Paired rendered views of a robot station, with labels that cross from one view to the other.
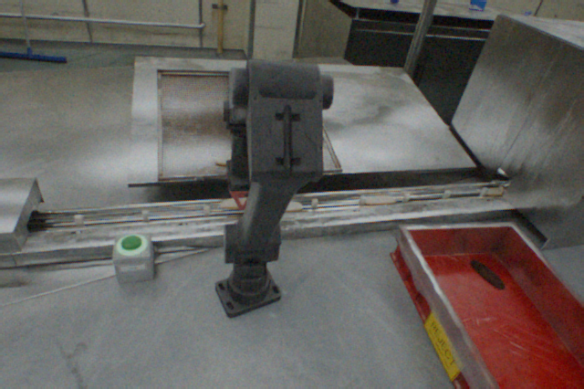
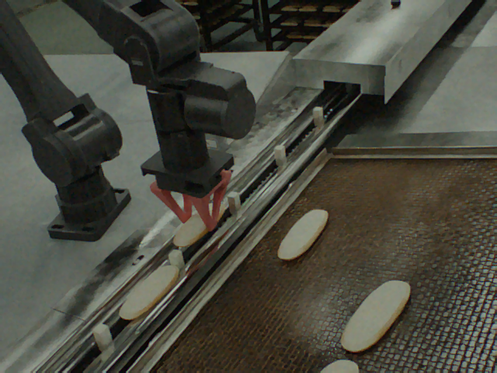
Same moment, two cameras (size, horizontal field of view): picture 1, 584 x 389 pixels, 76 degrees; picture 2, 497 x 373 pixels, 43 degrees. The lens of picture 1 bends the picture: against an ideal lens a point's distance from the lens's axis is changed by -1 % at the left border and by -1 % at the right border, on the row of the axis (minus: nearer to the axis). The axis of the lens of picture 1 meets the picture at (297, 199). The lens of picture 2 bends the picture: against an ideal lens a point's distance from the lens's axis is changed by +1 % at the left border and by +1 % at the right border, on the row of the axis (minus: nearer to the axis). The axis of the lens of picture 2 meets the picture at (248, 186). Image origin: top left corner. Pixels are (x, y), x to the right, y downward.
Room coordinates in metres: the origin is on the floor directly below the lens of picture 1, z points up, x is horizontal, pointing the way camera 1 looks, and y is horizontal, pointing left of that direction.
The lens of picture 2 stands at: (1.32, -0.18, 1.35)
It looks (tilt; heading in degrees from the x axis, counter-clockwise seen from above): 32 degrees down; 147
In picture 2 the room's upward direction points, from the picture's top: 9 degrees counter-clockwise
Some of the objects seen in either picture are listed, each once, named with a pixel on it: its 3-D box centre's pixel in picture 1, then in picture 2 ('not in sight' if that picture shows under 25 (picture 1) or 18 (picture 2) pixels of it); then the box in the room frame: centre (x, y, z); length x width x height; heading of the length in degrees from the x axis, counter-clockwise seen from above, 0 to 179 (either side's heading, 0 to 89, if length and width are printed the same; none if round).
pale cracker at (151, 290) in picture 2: (284, 206); (150, 289); (0.75, 0.03, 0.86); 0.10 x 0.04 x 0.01; 111
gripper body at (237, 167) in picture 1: (243, 164); (183, 147); (0.71, 0.14, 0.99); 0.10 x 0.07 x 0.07; 22
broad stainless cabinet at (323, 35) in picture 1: (418, 64); not in sight; (3.40, -0.85, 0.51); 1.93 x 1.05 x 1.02; 111
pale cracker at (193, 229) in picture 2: (241, 202); (199, 222); (0.71, 0.14, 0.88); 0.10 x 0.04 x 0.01; 111
